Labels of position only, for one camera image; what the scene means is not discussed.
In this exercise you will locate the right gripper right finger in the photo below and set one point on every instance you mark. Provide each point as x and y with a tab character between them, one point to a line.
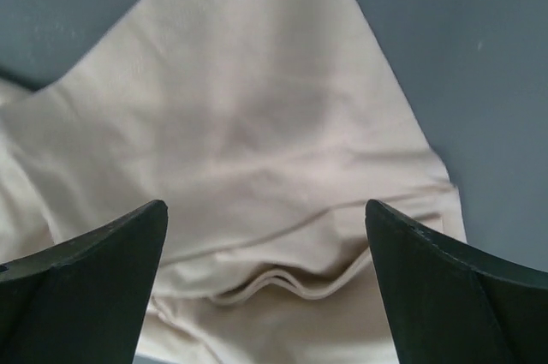
448	302

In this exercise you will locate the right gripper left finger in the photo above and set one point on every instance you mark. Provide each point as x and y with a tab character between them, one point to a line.
83	300

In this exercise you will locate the beige t shirt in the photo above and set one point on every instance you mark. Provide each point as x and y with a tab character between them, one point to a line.
265	126

